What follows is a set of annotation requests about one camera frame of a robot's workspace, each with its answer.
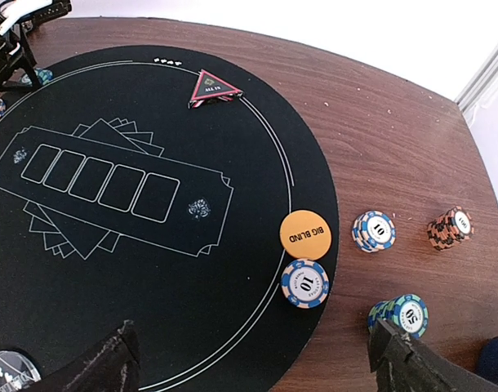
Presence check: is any orange big blind button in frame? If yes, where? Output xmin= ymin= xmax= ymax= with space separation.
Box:
xmin=279 ymin=210 xmax=332 ymax=261

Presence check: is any red triangle marker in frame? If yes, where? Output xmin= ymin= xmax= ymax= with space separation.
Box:
xmin=188 ymin=69 xmax=244 ymax=109

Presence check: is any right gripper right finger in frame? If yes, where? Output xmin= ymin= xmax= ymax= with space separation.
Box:
xmin=368 ymin=319 xmax=498 ymax=391

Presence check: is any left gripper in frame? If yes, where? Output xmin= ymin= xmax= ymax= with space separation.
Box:
xmin=0 ymin=19 xmax=42 ymax=92

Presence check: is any green fifty chip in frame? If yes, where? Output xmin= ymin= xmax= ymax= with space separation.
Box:
xmin=19 ymin=68 xmax=53 ymax=86

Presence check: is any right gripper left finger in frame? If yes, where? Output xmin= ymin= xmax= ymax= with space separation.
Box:
xmin=28 ymin=320 xmax=140 ymax=391

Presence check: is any red black chip stack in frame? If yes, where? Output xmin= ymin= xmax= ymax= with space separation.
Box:
xmin=427 ymin=206 xmax=474 ymax=251

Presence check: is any round black poker mat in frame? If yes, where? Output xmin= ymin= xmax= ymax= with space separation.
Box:
xmin=0 ymin=46 xmax=339 ymax=391

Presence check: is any green chip stack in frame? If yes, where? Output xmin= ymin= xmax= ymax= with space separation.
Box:
xmin=367 ymin=294 xmax=429 ymax=338

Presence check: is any dark blue mug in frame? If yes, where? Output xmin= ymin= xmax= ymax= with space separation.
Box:
xmin=475 ymin=336 xmax=498 ymax=385

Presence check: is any black poker set case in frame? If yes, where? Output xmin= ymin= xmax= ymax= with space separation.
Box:
xmin=19 ymin=0 xmax=73 ymax=32

